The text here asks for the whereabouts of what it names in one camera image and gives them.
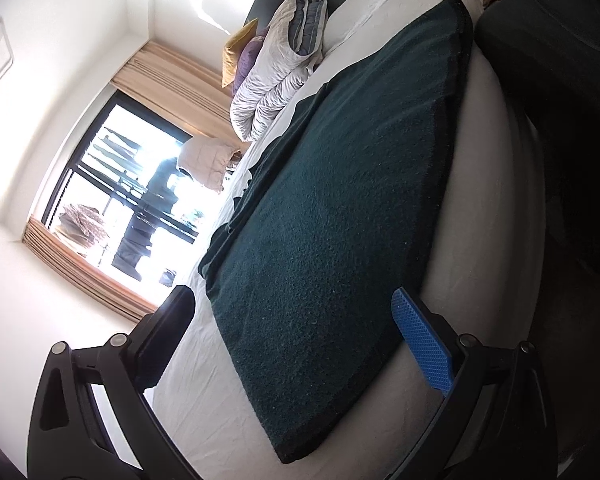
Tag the purple pillow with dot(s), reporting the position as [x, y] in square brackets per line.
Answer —
[247, 59]

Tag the person's dark trouser leg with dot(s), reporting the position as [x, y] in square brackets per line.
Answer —
[555, 60]

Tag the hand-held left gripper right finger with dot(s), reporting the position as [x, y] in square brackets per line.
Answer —
[422, 342]

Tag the flat white pillow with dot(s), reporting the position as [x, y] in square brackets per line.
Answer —
[365, 5]

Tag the dark hanging clothes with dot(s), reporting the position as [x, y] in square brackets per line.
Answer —
[140, 240]

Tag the dark green sweater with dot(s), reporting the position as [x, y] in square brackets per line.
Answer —
[340, 220]

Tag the beige curtain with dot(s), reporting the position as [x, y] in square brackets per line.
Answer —
[80, 270]
[170, 67]

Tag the patterned hanging cloth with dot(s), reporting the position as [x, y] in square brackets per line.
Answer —
[82, 225]

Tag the bed with white sheet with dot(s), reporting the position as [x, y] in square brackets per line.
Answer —
[220, 410]

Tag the beige puffer jacket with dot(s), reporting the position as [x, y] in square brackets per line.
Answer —
[205, 160]

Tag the black framed window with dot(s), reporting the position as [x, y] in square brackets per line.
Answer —
[120, 170]

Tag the yellow pillow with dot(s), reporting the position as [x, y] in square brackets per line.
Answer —
[235, 52]

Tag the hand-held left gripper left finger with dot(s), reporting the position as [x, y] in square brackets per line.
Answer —
[160, 342]

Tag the folded white duvet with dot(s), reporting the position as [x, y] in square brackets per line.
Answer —
[270, 90]

